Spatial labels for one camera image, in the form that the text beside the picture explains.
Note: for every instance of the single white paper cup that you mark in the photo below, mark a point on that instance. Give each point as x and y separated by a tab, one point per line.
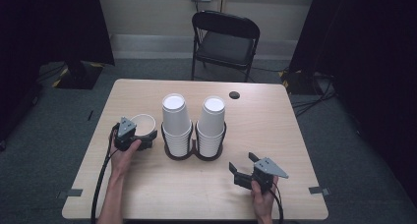
144	123

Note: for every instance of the black double cup holder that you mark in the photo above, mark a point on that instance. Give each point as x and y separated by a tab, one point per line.
193	151

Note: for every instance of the black round table grommet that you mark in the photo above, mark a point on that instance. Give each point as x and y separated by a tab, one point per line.
234	95

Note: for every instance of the stack of white paper cups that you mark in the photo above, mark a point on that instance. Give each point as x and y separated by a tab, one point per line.
175	119
212	121

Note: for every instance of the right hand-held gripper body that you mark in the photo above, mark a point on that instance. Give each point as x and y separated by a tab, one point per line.
267	170

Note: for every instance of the grey floor tape piece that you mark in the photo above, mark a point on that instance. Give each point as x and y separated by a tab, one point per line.
318	190
70	193

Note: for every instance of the person's right hand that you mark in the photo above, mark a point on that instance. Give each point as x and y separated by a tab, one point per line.
260	204

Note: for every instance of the black folding chair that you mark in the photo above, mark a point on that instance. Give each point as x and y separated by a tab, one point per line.
226	47

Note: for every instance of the black curtain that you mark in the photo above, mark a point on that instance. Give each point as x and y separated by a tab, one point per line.
370	53
49	24

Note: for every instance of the black stand base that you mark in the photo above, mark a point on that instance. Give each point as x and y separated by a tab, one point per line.
300	83
78	76

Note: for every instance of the person's left hand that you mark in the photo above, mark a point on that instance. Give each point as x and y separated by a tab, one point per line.
123	161

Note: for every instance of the small dark floor strip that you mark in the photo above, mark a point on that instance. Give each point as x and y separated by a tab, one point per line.
90	115

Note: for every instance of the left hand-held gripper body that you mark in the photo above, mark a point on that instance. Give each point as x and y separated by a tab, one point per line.
126	129

